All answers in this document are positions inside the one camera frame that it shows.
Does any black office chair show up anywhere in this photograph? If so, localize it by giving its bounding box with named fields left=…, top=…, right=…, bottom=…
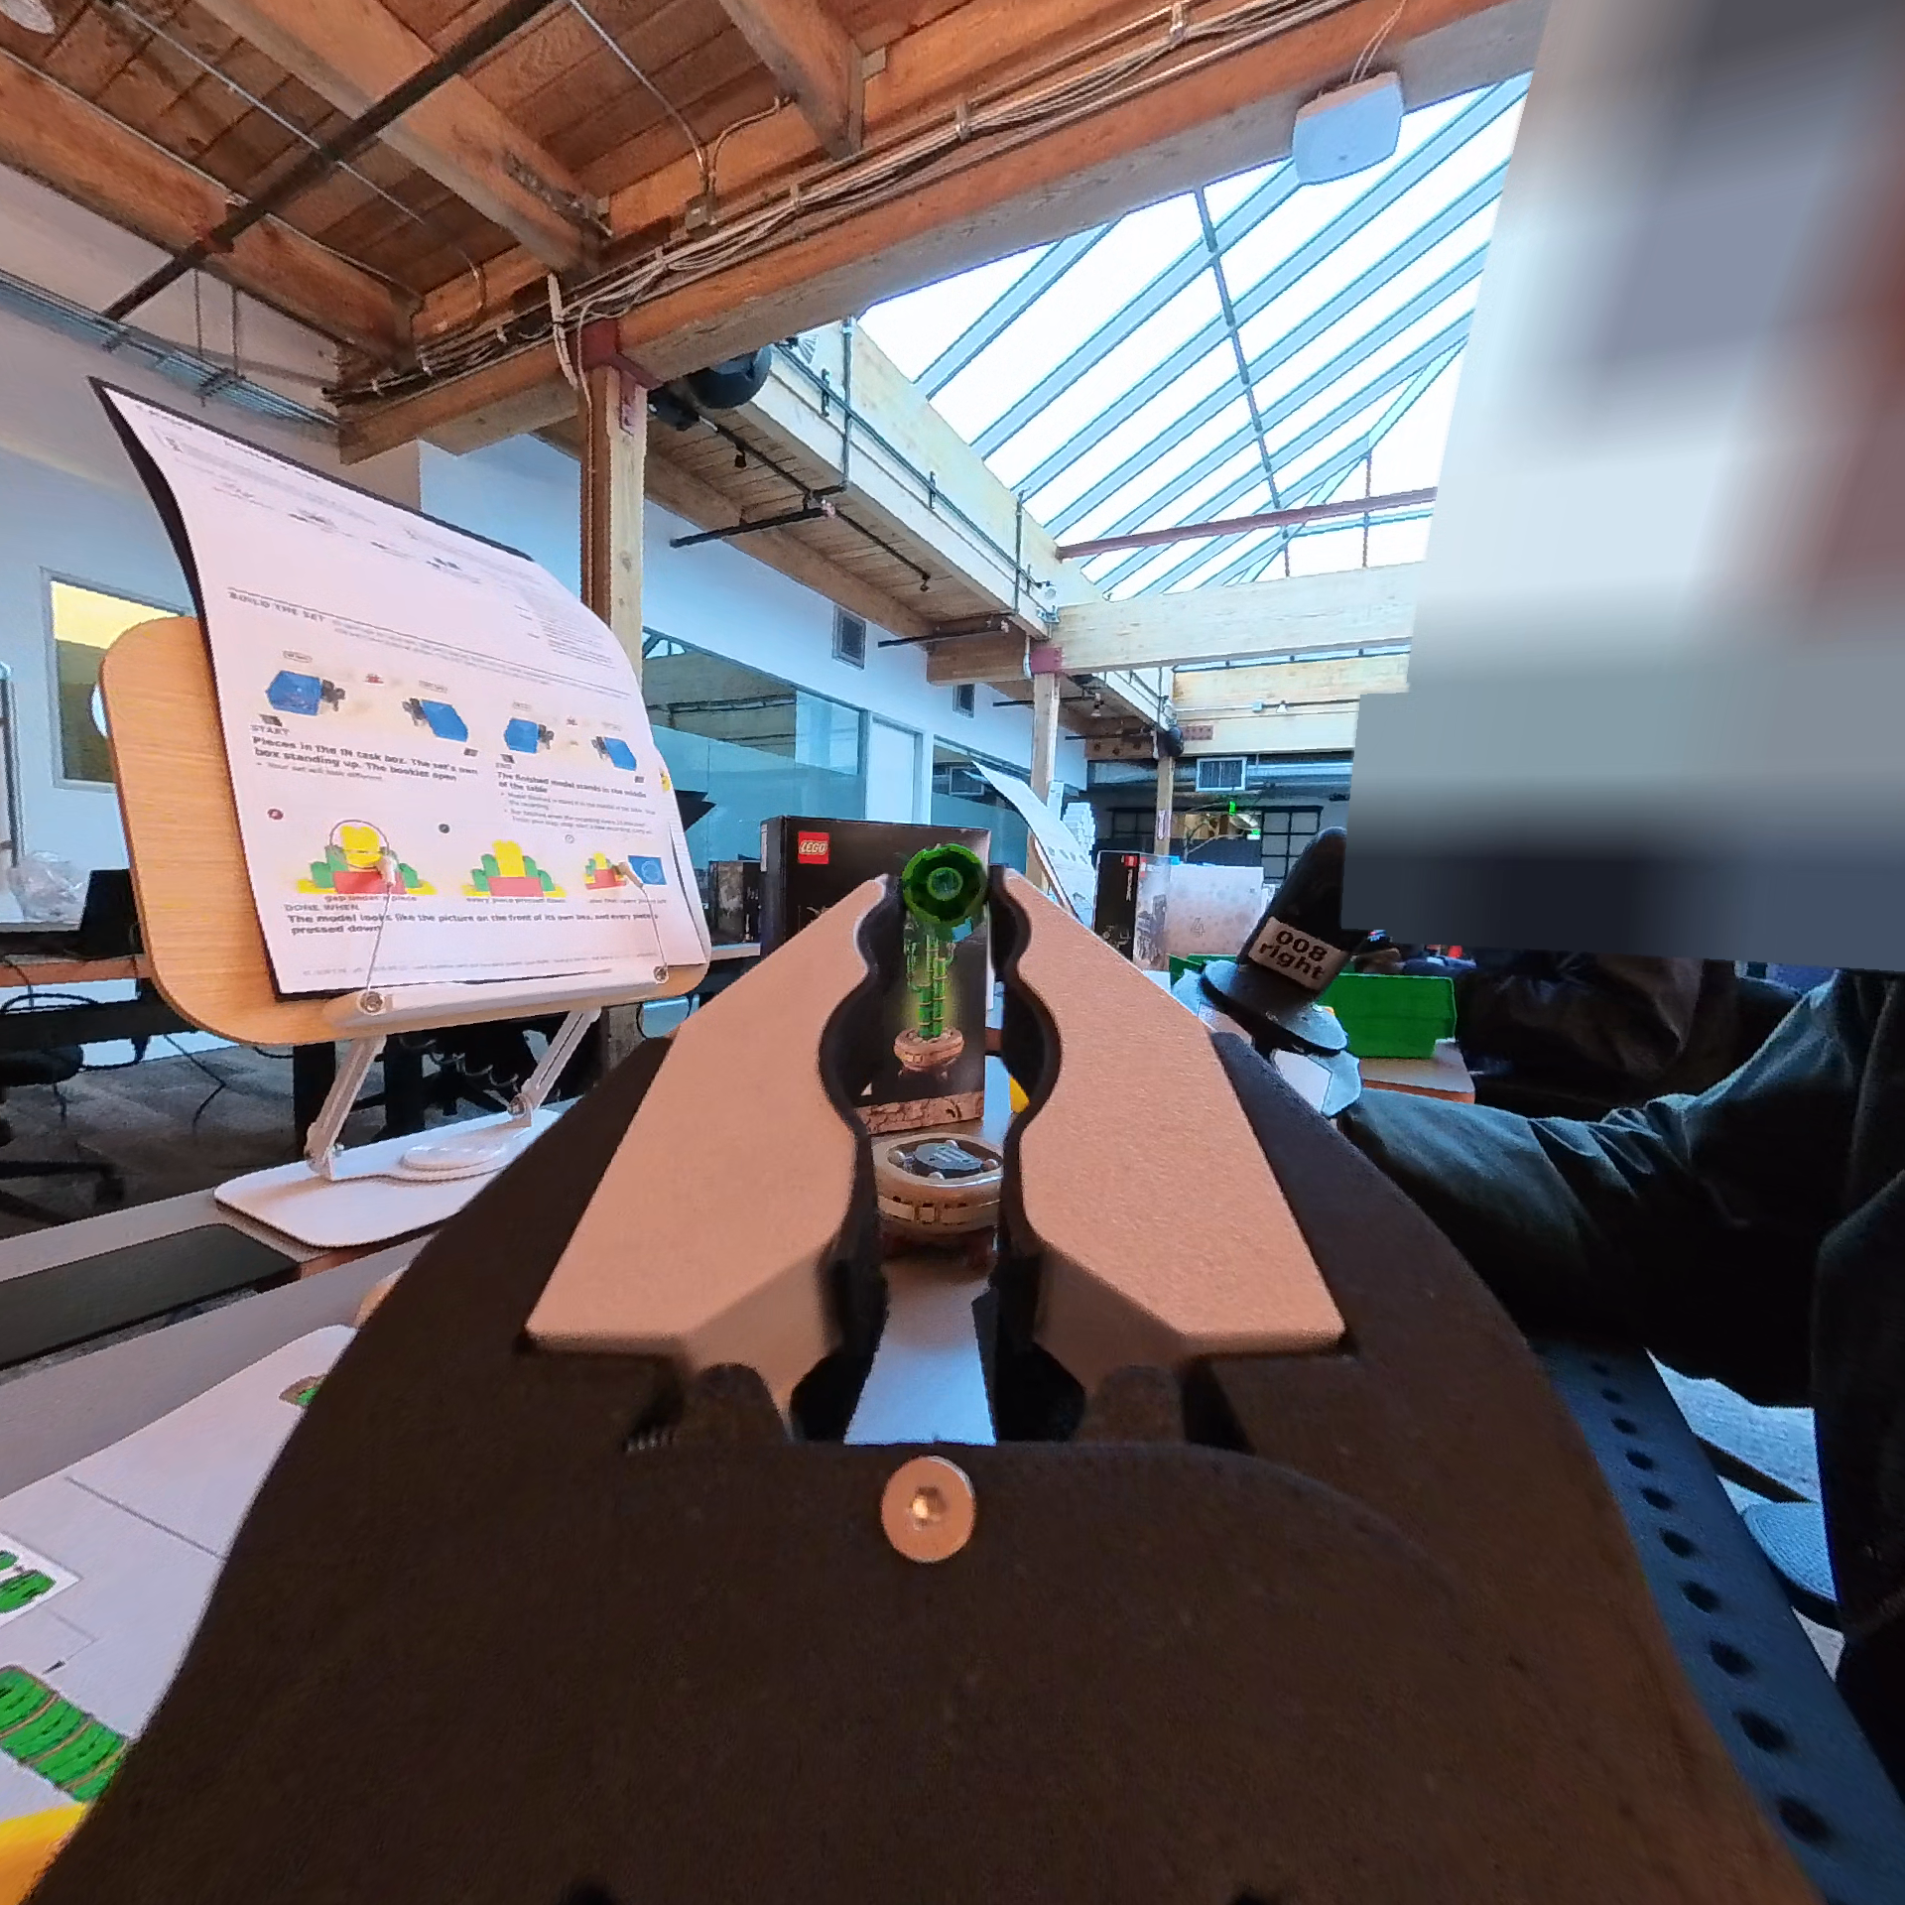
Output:
left=0, top=992, right=126, bottom=1211

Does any black perforated panel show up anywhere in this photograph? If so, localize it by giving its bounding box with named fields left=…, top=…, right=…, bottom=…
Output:
left=1543, top=1336, right=1852, bottom=1905

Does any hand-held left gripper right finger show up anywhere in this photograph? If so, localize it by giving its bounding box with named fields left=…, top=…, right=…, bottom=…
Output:
left=969, top=866, right=1348, bottom=1446

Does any open instruction booklet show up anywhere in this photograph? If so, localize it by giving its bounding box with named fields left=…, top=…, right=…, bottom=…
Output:
left=0, top=1326, right=363, bottom=1862

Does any black toy set box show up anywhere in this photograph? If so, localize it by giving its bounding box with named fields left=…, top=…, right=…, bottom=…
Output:
left=756, top=813, right=997, bottom=1131

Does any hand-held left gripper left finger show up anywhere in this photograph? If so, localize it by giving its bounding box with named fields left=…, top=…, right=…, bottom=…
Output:
left=524, top=872, right=912, bottom=1446

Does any white ceiling access point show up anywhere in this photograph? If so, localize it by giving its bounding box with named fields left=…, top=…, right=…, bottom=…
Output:
left=1292, top=71, right=1408, bottom=186

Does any framed wall window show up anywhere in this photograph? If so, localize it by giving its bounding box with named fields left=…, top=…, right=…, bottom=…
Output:
left=41, top=572, right=183, bottom=791

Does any printed instruction sheet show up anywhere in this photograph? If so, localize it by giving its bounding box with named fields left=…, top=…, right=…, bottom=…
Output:
left=89, top=381, right=716, bottom=1001

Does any wooden document stand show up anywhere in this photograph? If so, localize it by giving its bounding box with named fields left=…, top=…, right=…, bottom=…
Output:
left=93, top=613, right=716, bottom=1257

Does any grey desk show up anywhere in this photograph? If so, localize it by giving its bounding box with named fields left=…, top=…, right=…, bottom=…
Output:
left=0, top=1191, right=997, bottom=1504

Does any person's black jacket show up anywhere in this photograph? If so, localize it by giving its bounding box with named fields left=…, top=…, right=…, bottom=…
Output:
left=1817, top=1161, right=1905, bottom=1789

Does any green round brick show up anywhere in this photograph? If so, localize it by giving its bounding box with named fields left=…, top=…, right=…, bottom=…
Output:
left=893, top=840, right=987, bottom=928

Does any patterned cardboard box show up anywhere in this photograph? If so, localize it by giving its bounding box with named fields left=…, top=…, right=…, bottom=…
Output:
left=1097, top=846, right=1276, bottom=970

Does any person's right forearm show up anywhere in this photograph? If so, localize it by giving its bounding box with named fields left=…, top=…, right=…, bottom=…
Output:
left=1339, top=953, right=1905, bottom=1419

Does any green storage bin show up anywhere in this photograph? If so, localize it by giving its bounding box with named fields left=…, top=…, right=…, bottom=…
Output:
left=1175, top=953, right=1459, bottom=1062

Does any wooden support column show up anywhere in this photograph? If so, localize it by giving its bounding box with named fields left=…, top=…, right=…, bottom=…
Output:
left=582, top=362, right=643, bottom=1076

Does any brown brick pot model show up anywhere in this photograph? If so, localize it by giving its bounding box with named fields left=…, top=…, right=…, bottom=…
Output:
left=871, top=1131, right=1002, bottom=1268

